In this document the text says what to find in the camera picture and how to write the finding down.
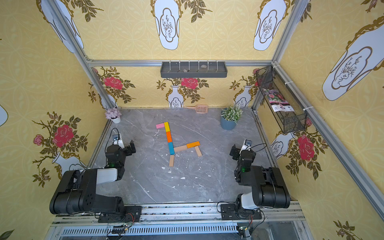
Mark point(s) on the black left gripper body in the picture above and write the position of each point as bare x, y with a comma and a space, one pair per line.
130, 148

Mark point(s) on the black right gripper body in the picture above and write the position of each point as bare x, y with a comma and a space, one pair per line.
235, 151

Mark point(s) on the natural wooden block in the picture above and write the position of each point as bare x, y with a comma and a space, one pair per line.
198, 151
180, 148
171, 162

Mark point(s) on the orange wooden block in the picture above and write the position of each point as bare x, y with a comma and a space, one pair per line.
192, 145

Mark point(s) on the pink wooden block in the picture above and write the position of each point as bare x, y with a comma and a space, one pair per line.
159, 126

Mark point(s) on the teal wooden block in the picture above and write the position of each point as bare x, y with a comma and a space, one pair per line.
171, 148

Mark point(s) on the red-orange wooden block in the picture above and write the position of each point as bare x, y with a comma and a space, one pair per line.
169, 137

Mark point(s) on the yellow wooden block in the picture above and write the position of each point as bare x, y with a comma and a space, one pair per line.
167, 127

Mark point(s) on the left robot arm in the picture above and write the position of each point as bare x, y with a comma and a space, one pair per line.
76, 192

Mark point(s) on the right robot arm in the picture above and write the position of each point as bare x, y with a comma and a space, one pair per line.
268, 188

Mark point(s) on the blue plant pot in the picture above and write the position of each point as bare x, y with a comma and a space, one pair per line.
227, 125

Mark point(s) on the small pink flower pot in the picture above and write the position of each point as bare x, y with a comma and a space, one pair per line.
114, 115

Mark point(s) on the green artificial plant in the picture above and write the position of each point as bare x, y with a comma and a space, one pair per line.
232, 113

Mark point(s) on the printed packet in basket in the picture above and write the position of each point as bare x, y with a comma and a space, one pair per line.
277, 101

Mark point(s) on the pink plastic scoop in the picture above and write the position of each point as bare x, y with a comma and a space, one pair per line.
200, 109

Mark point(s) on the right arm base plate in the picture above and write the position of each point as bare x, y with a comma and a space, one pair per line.
234, 212

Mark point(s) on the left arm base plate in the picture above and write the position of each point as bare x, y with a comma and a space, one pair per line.
126, 213

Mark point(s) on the black wire basket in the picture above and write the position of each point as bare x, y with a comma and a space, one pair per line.
289, 122

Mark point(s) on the aluminium front rail frame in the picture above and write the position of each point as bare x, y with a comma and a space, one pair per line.
183, 219

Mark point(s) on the grey wall shelf tray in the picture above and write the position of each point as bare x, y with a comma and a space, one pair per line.
194, 69

